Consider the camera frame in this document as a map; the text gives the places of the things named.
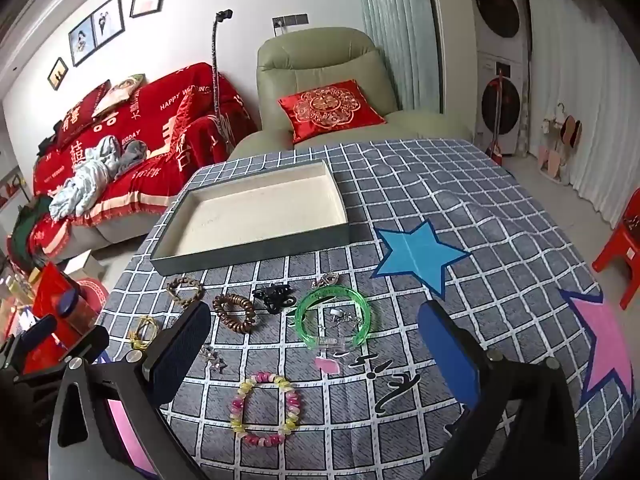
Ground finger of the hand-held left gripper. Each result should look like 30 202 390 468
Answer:
0 317 58 386

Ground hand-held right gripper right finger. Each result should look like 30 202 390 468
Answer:
416 301 583 480

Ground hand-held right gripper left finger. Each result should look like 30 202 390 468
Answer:
47 301 213 480

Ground silver star hair clip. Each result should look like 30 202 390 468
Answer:
200 345 228 375

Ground yellow flower hair tie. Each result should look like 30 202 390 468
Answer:
127 316 160 351

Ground pink and yellow bead bracelet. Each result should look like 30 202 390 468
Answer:
228 371 304 448

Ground silver chain charm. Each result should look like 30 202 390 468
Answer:
320 307 368 333

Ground green translucent bangle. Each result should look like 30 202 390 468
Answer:
295 285 373 351

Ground grey tray with cream lining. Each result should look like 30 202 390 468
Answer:
149 159 351 276

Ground blue lid jar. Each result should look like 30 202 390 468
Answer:
55 287 101 341

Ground red round rug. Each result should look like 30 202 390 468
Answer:
75 275 111 316

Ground small white box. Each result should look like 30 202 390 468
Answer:
60 250 103 281

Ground dark green cloth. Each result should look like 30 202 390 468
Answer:
7 200 51 266

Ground black hair claw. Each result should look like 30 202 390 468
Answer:
251 284 296 315

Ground white tray with plaid rim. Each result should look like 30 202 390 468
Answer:
92 137 636 480

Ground light blue clothes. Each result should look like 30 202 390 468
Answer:
49 136 123 220

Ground grey garment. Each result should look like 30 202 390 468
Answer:
117 140 148 176

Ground red plastic stool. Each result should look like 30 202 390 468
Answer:
591 200 640 311

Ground red pillow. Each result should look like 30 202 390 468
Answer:
55 80 112 143

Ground red printed blanket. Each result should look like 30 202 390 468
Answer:
32 62 258 226

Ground small hanger rack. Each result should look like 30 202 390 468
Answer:
537 102 583 181

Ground red broom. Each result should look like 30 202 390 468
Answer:
485 72 506 158

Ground printed white pillow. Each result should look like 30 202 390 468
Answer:
92 74 147 117

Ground white washing machine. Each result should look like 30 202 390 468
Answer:
477 52 531 156

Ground red embroidered cushion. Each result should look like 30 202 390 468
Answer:
277 79 388 145

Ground black phone stand pole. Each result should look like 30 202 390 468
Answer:
209 8 236 151

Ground black framed portrait photo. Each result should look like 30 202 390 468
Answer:
69 16 96 67
92 0 125 46

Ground white curtain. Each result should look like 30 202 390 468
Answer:
520 0 640 226

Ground pale green armchair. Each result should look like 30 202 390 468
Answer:
227 26 473 163

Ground pale green curtain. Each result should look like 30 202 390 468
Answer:
352 0 446 116

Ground black framed pink picture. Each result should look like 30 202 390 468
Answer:
130 0 166 19

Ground white dryer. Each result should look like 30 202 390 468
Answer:
470 0 526 56

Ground brown spiral hair tie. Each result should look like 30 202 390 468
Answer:
212 293 256 333

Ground brown braided bracelet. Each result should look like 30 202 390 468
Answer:
166 276 205 305

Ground small black picture frame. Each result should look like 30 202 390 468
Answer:
47 57 68 91

